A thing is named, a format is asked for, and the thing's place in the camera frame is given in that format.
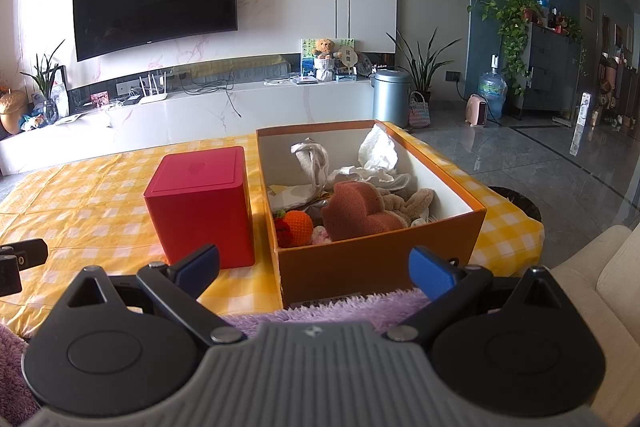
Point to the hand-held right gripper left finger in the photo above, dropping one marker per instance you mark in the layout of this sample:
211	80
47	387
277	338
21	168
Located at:
194	264

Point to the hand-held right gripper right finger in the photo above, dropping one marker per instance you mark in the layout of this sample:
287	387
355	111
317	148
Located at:
431	269

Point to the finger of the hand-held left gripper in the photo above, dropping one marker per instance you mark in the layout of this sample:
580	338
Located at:
27	251

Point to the orange cardboard box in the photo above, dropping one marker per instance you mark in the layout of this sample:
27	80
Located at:
380	252

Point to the brown plush toy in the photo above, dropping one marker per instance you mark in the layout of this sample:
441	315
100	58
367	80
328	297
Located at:
412	204

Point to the orange crochet heart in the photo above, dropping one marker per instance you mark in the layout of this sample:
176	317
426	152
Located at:
355	212

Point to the crocheted orange fruit toy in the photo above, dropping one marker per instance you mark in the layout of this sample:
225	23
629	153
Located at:
297	227

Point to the pale yellow cloth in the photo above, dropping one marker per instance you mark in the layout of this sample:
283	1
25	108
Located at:
290	196

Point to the white plastic bag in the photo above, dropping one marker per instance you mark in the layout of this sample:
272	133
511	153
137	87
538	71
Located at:
310	164

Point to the red box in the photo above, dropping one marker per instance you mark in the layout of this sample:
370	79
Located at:
200	207

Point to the yellow checked tablecloth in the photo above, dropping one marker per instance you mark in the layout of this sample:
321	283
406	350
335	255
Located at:
75	202

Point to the black bin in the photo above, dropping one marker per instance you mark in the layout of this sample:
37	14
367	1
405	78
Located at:
520	204

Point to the purple fluffy blanket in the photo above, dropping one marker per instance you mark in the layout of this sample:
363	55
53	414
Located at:
325	312

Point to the golden acorn-shaped jar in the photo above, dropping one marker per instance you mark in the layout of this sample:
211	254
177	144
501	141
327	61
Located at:
12	109

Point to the white TV console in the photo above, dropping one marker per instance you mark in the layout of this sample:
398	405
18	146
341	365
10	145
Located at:
200	122

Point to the woven basket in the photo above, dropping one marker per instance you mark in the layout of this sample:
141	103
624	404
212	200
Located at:
419	114

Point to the pink heater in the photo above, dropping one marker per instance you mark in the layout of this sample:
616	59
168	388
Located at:
476	112

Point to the pink card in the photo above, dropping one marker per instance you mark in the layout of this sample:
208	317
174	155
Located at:
100	98

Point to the long-leaved plant in glass vase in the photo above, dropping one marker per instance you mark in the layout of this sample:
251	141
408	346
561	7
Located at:
46	82

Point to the white router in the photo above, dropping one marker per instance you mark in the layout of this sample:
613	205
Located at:
152	98

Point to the silver trash can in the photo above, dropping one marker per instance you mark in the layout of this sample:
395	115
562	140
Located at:
391	99

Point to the beige sofa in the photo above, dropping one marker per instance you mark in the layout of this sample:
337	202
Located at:
610	287

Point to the blue water jug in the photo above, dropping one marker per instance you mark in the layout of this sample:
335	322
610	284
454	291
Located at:
492	92

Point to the long-leaved potted plant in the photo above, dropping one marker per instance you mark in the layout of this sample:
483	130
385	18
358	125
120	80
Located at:
425	62

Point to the white tall carton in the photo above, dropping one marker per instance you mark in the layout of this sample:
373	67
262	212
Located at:
581	122

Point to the white set-top box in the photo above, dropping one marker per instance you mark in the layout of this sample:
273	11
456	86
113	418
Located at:
306	80

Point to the decorative plate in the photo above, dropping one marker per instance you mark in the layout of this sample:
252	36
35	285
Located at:
364	63

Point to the round wooden ornament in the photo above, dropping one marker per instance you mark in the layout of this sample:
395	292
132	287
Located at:
351	59

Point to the teddy bear in white wrap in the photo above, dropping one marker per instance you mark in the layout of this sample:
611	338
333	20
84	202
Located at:
324	57

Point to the pothos plant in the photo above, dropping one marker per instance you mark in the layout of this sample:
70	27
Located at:
515	27

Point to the cluttered display shelf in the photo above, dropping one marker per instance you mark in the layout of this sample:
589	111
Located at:
617	92

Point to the blue bottle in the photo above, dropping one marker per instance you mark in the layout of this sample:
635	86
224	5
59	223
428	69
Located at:
542	1

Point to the black photo frame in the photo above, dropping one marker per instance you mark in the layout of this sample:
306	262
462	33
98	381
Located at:
61	89

